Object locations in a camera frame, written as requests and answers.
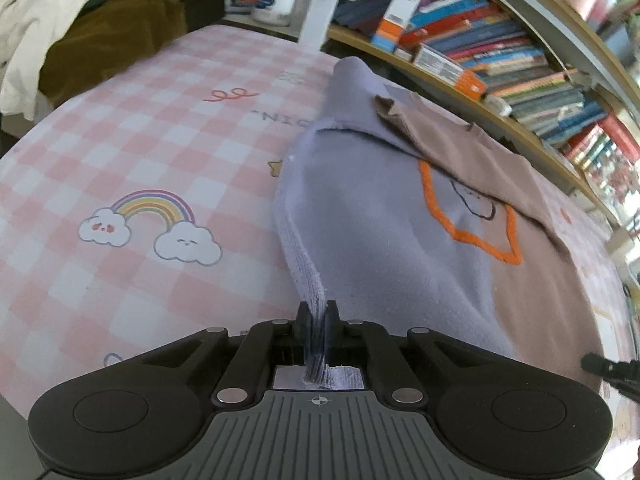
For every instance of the white tub with green lid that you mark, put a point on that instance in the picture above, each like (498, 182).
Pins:
(274, 5)

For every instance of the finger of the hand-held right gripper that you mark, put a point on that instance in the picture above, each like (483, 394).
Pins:
(610, 367)

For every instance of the small white and orange box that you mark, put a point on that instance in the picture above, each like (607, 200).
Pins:
(445, 67)

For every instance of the row of colourful books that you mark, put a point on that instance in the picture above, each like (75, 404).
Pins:
(500, 35)

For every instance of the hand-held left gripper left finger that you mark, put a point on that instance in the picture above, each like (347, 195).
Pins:
(302, 327)

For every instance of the pink checked printed blanket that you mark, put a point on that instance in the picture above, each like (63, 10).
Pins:
(125, 135)

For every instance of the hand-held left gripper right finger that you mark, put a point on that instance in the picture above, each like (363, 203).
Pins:
(332, 327)

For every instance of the olive green garment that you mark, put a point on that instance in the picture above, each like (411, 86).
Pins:
(115, 35)

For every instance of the white and wooden bookshelf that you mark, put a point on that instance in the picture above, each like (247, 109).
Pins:
(320, 10)

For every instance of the tall white and orange box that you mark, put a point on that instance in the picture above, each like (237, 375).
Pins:
(395, 15)

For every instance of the white cloth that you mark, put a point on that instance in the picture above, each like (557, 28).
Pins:
(45, 20)

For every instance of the small white eraser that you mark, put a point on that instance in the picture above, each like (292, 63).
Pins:
(497, 105)

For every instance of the purple and brown sweater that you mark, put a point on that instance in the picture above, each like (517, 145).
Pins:
(375, 240)

